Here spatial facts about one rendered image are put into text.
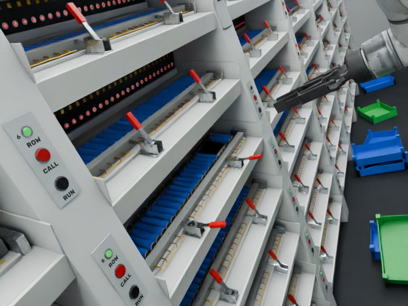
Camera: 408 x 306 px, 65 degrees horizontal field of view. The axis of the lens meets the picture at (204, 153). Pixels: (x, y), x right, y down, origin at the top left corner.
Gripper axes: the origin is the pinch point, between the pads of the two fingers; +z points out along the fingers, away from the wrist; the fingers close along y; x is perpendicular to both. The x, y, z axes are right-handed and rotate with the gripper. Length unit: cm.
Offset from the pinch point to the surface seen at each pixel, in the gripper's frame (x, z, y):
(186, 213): 3.9, 19.1, 35.5
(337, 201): 85, 33, -76
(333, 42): 27, 21, -216
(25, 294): -11, 12, 69
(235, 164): 6.7, 16.9, 12.4
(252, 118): 1.7, 15.1, -6.6
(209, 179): 3.9, 19.2, 22.3
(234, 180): 8.3, 16.3, 18.1
